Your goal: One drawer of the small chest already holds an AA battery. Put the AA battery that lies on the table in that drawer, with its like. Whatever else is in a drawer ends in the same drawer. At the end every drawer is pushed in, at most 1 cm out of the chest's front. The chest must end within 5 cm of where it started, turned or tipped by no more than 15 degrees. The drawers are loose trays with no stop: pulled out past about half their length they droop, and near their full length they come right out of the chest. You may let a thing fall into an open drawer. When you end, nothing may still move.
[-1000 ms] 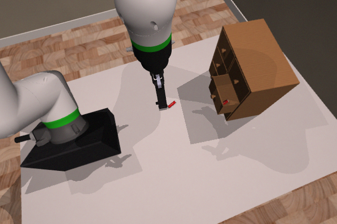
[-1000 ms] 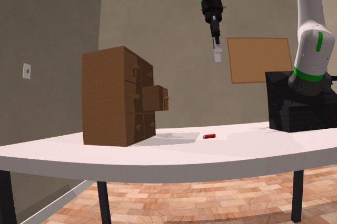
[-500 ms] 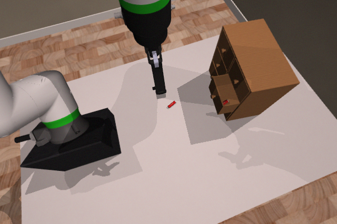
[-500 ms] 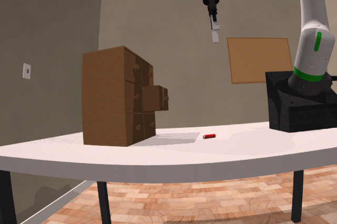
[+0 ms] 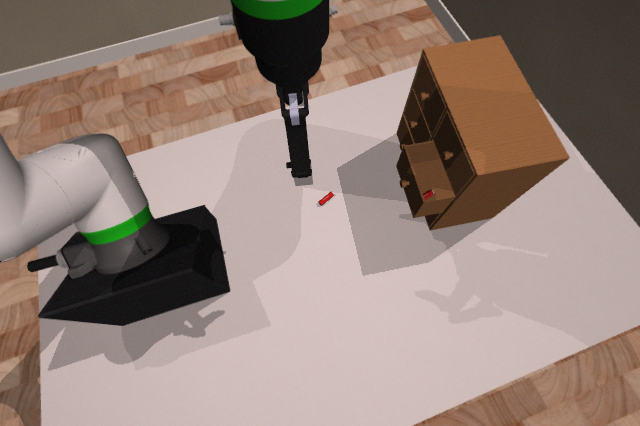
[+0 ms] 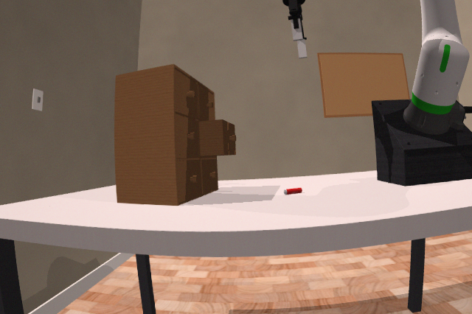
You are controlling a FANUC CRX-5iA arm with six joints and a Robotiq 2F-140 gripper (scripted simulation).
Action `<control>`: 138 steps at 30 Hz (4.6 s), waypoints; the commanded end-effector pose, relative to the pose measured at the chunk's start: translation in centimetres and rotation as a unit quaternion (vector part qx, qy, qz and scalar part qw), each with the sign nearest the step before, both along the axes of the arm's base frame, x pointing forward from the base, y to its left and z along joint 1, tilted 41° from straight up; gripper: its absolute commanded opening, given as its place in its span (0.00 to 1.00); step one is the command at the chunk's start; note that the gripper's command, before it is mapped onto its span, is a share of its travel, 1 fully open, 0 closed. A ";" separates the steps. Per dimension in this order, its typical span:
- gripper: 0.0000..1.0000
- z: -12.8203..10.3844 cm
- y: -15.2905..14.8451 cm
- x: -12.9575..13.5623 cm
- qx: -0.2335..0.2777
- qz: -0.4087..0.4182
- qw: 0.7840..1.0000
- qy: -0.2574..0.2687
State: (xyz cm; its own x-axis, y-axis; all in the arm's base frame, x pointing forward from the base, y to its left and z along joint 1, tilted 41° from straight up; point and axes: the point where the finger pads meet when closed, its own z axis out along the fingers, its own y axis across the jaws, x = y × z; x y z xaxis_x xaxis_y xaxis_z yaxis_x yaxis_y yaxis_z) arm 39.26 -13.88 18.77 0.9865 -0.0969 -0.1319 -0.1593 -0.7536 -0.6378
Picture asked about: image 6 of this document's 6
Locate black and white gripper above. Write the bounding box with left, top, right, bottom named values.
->
left=282, top=0, right=307, bottom=58

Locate brown wooden chest of drawers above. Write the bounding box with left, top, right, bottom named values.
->
left=114, top=64, right=218, bottom=206

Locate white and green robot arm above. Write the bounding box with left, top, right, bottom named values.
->
left=403, top=0, right=472, bottom=135

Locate brown wooden drawer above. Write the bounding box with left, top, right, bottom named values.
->
left=199, top=119, right=236, bottom=156
left=175, top=69, right=198, bottom=117
left=175, top=114, right=199, bottom=156
left=176, top=160, right=202, bottom=203
left=201, top=159, right=218, bottom=194
left=198, top=85, right=215, bottom=121

